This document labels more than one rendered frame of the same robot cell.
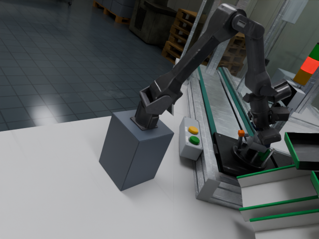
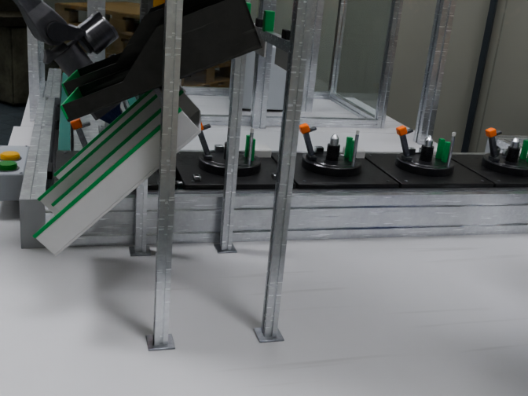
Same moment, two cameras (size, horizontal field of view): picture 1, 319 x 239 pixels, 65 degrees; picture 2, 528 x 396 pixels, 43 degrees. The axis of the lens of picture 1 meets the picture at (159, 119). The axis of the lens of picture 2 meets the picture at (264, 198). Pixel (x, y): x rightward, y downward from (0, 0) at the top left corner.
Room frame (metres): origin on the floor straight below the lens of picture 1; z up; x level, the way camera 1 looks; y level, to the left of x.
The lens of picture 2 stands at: (-0.56, -0.48, 1.42)
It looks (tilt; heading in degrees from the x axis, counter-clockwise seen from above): 20 degrees down; 351
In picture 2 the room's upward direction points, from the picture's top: 5 degrees clockwise
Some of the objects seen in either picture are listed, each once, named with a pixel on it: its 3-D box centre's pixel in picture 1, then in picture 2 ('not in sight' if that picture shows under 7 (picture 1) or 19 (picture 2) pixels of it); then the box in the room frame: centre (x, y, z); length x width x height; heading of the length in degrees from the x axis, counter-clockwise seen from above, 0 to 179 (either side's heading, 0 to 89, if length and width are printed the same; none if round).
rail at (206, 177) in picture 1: (198, 121); (44, 153); (1.08, -0.18, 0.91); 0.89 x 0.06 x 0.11; 8
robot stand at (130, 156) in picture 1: (134, 147); not in sight; (0.64, 0.04, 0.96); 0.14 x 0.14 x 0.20; 52
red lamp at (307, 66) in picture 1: (310, 65); not in sight; (1.03, -0.46, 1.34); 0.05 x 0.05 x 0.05
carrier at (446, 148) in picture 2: not in sight; (427, 151); (0.93, -1.11, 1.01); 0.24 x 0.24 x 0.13; 8
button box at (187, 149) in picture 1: (190, 136); (10, 171); (0.88, -0.14, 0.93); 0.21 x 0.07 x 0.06; 8
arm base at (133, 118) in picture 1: (147, 114); not in sight; (0.64, 0.04, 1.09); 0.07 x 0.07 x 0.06; 52
